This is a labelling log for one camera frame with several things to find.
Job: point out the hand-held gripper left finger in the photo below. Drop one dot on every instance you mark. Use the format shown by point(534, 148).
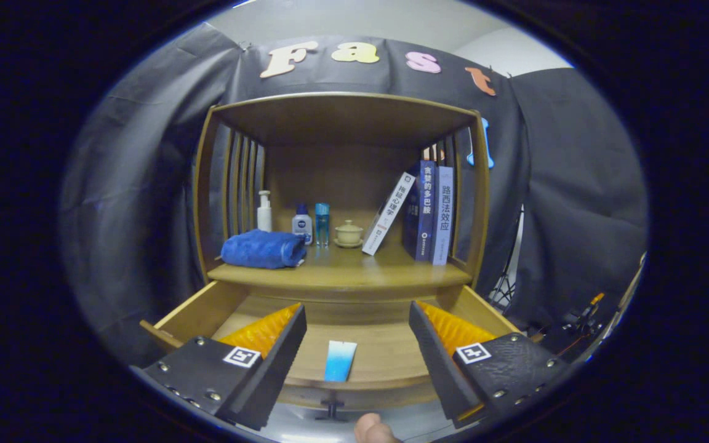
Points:
point(274, 369)

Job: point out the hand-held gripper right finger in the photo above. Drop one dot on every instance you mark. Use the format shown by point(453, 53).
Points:
point(436, 369)

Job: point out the blue and white tube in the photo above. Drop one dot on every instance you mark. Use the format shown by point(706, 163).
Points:
point(340, 363)

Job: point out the black round drawer knob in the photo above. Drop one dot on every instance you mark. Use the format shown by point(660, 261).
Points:
point(332, 409)

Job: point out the wooden countertop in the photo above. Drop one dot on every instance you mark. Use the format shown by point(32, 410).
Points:
point(360, 267)

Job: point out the wooden cabinet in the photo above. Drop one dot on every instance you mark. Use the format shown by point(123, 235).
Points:
point(342, 178)

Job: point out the black light stand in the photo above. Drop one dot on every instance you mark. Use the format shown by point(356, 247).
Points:
point(504, 284)

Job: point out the folded blue towel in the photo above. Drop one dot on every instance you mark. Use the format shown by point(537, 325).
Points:
point(262, 249)

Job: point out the white bottle with blue cap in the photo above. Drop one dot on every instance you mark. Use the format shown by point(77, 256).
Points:
point(302, 226)

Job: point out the light purple book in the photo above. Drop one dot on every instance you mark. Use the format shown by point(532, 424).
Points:
point(444, 221)

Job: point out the white pump bottle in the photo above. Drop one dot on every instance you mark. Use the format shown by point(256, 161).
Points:
point(264, 218)

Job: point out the translucent blue bottle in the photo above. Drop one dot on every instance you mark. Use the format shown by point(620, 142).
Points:
point(322, 224)

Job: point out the yellow lidded teacup with saucer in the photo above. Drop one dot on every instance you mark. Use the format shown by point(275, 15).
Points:
point(348, 234)

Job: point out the dark blue book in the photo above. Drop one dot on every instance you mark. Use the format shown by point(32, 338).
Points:
point(425, 215)

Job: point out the black and orange device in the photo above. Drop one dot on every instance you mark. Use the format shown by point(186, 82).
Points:
point(582, 320)

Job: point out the white book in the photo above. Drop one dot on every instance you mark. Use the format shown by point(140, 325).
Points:
point(388, 215)

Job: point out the black backdrop cloth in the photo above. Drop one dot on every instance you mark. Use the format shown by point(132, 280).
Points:
point(145, 184)

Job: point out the beige wooden frame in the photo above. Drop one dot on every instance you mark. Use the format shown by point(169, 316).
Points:
point(631, 289)

